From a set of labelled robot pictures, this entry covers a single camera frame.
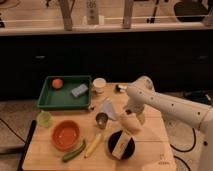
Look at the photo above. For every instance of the black bowl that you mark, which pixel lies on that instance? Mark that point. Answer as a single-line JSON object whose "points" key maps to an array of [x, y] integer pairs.
{"points": [[113, 140]]}

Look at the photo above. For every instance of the orange fruit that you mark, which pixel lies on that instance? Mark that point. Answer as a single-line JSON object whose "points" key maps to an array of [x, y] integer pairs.
{"points": [[57, 83]]}

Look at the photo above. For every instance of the light green cup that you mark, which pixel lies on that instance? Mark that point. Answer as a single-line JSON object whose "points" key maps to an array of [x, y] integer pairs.
{"points": [[44, 119]]}

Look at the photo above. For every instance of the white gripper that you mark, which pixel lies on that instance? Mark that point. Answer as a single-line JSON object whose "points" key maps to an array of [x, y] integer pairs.
{"points": [[140, 116]]}

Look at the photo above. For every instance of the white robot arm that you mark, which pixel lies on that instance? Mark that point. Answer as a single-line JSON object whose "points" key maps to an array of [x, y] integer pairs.
{"points": [[196, 115]]}

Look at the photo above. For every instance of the green cucumber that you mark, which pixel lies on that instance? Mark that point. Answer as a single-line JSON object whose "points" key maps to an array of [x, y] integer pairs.
{"points": [[71, 155]]}

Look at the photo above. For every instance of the green plastic tray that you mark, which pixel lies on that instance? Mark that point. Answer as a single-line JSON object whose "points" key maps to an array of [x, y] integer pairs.
{"points": [[63, 99]]}

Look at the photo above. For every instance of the small metal cup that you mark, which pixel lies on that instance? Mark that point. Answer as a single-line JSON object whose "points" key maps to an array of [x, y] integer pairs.
{"points": [[101, 120]]}

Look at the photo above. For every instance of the white card box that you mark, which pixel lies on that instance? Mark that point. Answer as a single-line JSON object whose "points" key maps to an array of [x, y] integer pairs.
{"points": [[121, 145]]}

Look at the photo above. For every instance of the dark red grape bunch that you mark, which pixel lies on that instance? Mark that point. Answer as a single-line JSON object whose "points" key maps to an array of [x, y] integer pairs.
{"points": [[128, 111]]}

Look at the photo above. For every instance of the white cup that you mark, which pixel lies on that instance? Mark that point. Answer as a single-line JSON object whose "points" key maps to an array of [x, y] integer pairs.
{"points": [[99, 84]]}

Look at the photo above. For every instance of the white-handled brush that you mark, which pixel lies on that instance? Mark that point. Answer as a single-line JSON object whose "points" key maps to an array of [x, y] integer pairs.
{"points": [[120, 88]]}

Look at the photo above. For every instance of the red bowl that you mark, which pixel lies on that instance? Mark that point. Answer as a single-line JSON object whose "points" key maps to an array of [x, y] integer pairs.
{"points": [[65, 135]]}

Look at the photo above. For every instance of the blue-grey sponge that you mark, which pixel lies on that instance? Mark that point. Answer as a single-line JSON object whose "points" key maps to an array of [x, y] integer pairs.
{"points": [[80, 90]]}

